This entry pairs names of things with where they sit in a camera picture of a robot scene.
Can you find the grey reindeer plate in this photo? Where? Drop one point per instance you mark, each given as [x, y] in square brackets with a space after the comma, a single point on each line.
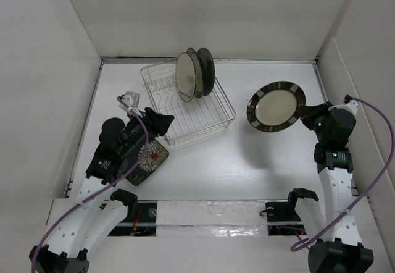
[208, 70]

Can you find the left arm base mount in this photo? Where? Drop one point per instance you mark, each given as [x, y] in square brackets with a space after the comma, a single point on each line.
[141, 216]

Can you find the cream plate with tree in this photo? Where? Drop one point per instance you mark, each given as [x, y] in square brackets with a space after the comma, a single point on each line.
[185, 77]

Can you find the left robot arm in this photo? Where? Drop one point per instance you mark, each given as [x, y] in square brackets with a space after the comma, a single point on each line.
[68, 245]

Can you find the silver taped front rail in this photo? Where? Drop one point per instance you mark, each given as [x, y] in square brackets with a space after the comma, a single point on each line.
[212, 218]

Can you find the dark patterned rim plate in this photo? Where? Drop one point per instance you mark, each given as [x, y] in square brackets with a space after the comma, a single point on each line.
[275, 106]

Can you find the wire dish rack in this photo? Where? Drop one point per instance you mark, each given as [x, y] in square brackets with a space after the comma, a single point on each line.
[193, 120]

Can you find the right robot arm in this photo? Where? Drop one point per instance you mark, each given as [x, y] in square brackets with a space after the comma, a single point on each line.
[336, 245]

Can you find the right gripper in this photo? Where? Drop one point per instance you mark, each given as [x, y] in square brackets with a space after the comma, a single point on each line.
[308, 112]

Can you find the black square floral plate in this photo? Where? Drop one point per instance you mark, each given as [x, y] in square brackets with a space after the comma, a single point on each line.
[154, 157]

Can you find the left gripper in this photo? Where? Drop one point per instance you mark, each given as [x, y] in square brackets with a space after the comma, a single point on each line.
[160, 122]

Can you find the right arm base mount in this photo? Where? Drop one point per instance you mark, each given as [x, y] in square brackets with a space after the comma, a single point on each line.
[287, 211]

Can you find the brown rimmed cream plate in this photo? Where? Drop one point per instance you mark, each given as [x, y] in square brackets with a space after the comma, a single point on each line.
[199, 87]

